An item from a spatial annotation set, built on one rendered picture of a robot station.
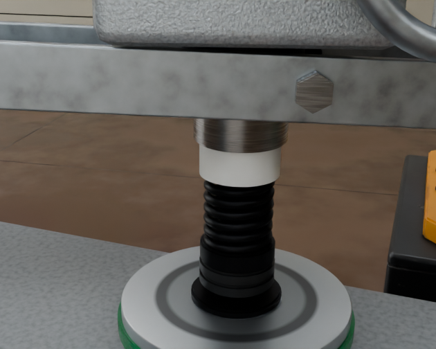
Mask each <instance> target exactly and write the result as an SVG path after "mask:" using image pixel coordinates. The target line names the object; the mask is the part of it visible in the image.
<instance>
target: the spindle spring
mask: <svg viewBox="0 0 436 349"><path fill-rule="evenodd" d="M274 184H275V181H274V182H271V183H269V184H265V185H262V186H252V187H247V188H226V187H221V186H219V184H216V185H215V184H214V183H212V182H209V181H207V180H205V181H204V188H205V189H206V190H205V192H204V194H203V196H204V199H205V202H204V204H203V207H204V211H205V213H204V215H203V218H204V220H205V224H204V225H203V230H204V232H205V235H204V237H203V241H204V242H205V243H206V244H207V245H208V246H209V247H211V248H213V249H215V250H218V251H221V252H225V253H235V254H241V253H251V252H254V251H258V250H260V249H263V248H264V247H265V246H267V245H268V244H269V243H270V241H271V238H272V236H273V233H272V230H271V229H272V228H273V221H272V218H273V206H274V201H273V196H274V192H275V189H274V187H273V186H274ZM258 195H259V197H255V198H252V199H242V200H231V199H221V198H219V197H227V198H246V197H254V196H258ZM255 207H258V208H255ZM219 208H226V209H235V210H236V209H247V208H254V209H251V210H247V211H225V210H222V209H219ZM257 218H258V219H257ZM219 219H220V220H227V221H246V220H253V221H250V222H240V223H232V222H223V221H220V220H219ZM254 219H256V220H254ZM215 229H217V230H220V231H217V230H215ZM255 229H257V230H256V231H252V230H255ZM221 231H229V232H244V231H252V232H248V233H224V232H221ZM215 240H216V241H215ZM256 240H257V241H256ZM217 241H220V242H225V243H233V244H237V243H247V242H252V243H249V244H239V245H232V244H223V243H220V242H217ZM253 241H255V242H253Z"/></svg>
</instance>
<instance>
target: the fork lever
mask: <svg viewBox="0 0 436 349"><path fill-rule="evenodd" d="M322 52H323V54H322V55H319V54H304V53H273V52H257V51H227V50H212V49H196V48H181V46H112V45H110V44H108V43H106V42H103V41H101V40H99V38H98V36H97V33H96V31H95V29H94V27H93V25H83V24H52V23H37V22H21V21H0V109H4V110H20V111H50V112H66V113H82V114H113V115H128V116H158V117H175V118H205V119H221V120H251V121H266V122H283V123H313V124H329V125H359V126H375V127H405V128H421V129H436V63H434V62H429V61H426V60H423V59H421V58H418V57H415V56H413V55H411V54H409V53H407V52H405V51H403V50H401V49H400V48H399V47H397V46H395V45H394V46H391V47H390V48H386V49H384V50H350V49H322Z"/></svg>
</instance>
